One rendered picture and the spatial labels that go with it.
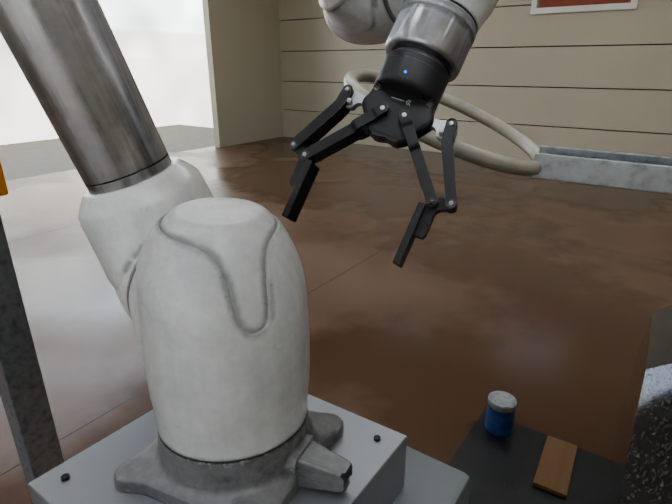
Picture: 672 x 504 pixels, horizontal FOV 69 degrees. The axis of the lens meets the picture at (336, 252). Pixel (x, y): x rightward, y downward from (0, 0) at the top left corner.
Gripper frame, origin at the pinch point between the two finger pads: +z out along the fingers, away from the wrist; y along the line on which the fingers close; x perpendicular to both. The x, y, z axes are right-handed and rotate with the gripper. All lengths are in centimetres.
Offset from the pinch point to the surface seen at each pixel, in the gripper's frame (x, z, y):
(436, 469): -13.8, 22.0, -19.5
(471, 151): -36.9, -25.5, -5.0
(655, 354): -60, -6, -52
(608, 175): -49, -34, -29
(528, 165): -46, -29, -15
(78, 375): -134, 93, 124
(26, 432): -56, 75, 73
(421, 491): -10.4, 24.2, -18.7
